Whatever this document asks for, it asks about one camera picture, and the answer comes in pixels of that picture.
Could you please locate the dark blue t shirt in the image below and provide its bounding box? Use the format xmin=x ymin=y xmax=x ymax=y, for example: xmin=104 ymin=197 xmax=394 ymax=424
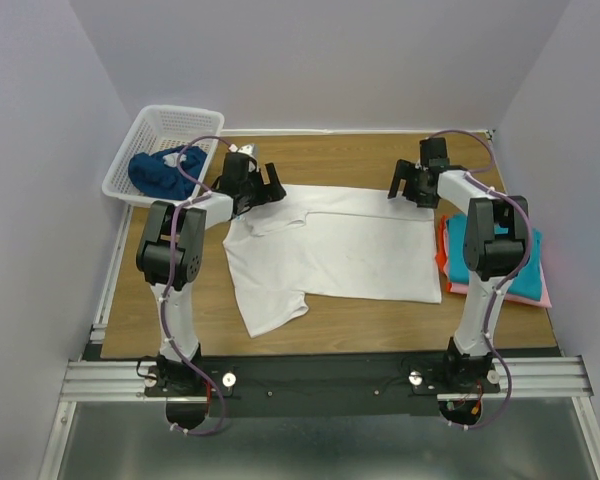
xmin=128 ymin=145 xmax=208 ymax=201

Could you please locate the white skirting strip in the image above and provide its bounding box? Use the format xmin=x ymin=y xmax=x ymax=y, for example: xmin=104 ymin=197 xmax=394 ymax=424
xmin=221 ymin=127 xmax=496 ymax=137

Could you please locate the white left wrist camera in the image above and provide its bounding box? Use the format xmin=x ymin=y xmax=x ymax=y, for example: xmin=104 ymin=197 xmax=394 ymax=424
xmin=229 ymin=143 xmax=258 ymax=158

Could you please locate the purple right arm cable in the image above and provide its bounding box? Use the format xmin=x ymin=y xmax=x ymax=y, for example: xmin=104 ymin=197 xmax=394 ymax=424
xmin=424 ymin=129 xmax=534 ymax=431

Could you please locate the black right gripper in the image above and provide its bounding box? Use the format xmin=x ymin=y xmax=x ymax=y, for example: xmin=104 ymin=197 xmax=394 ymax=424
xmin=387 ymin=159 xmax=438 ymax=210

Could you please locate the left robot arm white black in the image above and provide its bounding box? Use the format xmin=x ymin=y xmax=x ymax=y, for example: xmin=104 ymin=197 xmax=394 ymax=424
xmin=136 ymin=150 xmax=286 ymax=395

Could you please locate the aluminium extrusion rail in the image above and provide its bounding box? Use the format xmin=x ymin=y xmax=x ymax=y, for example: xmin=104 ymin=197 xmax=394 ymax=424
xmin=59 ymin=357 xmax=161 ymax=401

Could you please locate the white plastic laundry basket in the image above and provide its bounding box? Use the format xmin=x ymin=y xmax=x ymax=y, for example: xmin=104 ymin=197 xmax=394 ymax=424
xmin=101 ymin=105 xmax=225 ymax=208

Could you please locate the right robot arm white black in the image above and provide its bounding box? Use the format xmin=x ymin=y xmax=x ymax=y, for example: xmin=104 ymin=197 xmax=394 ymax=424
xmin=388 ymin=135 xmax=534 ymax=392

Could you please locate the aluminium side rail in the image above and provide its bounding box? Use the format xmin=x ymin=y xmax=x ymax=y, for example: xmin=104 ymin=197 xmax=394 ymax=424
xmin=89 ymin=205 xmax=133 ymax=344

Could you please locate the white t shirt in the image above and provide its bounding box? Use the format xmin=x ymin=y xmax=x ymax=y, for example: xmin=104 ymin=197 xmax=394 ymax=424
xmin=223 ymin=185 xmax=442 ymax=337

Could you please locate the orange folded t shirt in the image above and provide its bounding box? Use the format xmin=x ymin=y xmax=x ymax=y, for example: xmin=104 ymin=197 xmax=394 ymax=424
xmin=435 ymin=215 xmax=453 ymax=293

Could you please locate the pink folded t shirt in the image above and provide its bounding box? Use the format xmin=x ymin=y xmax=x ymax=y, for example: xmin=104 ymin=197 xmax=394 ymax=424
xmin=439 ymin=217 xmax=553 ymax=310

